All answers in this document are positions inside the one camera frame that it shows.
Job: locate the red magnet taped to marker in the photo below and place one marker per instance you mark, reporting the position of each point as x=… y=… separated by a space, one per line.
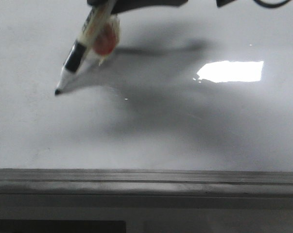
x=107 y=39

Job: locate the black and white whiteboard marker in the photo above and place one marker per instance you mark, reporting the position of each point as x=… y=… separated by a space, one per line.
x=93 y=24

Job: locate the grey aluminium whiteboard frame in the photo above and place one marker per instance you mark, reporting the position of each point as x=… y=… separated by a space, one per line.
x=180 y=183

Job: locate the white whiteboard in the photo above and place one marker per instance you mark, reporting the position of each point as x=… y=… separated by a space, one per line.
x=189 y=88

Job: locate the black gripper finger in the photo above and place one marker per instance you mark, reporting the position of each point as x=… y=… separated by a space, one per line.
x=127 y=5

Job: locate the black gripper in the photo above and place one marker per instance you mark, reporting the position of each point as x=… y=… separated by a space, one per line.
x=221 y=3

